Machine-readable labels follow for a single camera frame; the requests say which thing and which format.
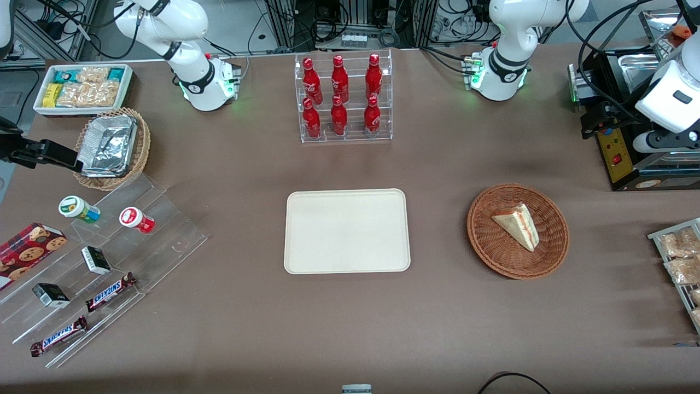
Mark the snickers chocolate bar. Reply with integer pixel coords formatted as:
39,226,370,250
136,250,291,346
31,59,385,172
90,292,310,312
30,316,89,357
85,272,137,313

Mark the cream plastic tray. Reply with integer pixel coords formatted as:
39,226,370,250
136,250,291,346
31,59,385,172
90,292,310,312
284,189,411,274

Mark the red cola bottle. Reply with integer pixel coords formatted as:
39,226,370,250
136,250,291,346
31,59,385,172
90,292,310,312
302,98,322,138
365,54,383,100
302,57,323,106
364,96,381,134
330,95,348,136
331,55,349,103

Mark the small black white box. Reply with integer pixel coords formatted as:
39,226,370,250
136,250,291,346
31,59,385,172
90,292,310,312
32,283,71,308
81,246,112,275

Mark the metal tray of pastries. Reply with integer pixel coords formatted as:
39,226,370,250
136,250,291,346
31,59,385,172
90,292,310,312
647,218,700,334

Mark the black looped cable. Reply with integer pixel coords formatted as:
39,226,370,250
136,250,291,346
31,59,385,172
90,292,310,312
477,372,552,394

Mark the white rectangular snack bin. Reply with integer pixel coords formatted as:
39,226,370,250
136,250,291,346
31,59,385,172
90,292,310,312
33,64,133,117

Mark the brown round wicker basket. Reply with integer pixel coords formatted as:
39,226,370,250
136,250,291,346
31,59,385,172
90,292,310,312
467,183,570,280

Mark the stack of foil trays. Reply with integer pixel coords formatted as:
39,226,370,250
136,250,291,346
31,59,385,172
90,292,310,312
77,115,138,178

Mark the black food warmer machine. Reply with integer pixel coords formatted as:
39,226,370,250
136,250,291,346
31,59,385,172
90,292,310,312
568,8,700,192

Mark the steel warmer pan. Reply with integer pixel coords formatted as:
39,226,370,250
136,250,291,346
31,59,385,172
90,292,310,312
617,54,665,94

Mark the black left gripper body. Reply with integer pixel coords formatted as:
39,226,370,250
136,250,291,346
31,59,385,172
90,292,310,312
599,100,649,131

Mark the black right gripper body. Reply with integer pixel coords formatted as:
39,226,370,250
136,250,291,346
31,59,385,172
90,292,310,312
0,117,42,168

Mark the red lid yoghurt cup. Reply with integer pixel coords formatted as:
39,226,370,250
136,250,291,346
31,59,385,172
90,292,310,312
119,207,155,234

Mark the aluminium frame rack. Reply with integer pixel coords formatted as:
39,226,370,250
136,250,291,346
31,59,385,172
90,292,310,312
0,0,100,69

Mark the green lid yoghurt cup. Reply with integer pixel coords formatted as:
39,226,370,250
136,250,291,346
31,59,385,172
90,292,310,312
59,195,101,224

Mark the clear acrylic bottle rack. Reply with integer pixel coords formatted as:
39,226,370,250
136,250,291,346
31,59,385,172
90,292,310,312
294,49,393,144

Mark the red cookie box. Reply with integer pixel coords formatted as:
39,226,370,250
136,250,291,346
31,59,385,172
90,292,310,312
0,222,68,291

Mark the small clear cracker pack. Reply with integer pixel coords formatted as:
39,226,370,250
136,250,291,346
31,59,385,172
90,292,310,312
77,67,110,84

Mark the large clear cracker pack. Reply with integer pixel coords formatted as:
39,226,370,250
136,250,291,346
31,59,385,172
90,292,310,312
56,82,120,108

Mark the light wicker basket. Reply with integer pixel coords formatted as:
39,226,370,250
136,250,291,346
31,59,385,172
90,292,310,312
74,107,151,191

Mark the clear acrylic stepped display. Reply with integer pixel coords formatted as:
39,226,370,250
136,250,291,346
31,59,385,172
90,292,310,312
0,174,209,368

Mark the triangular sandwich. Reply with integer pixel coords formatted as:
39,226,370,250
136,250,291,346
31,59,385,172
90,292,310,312
491,203,540,253

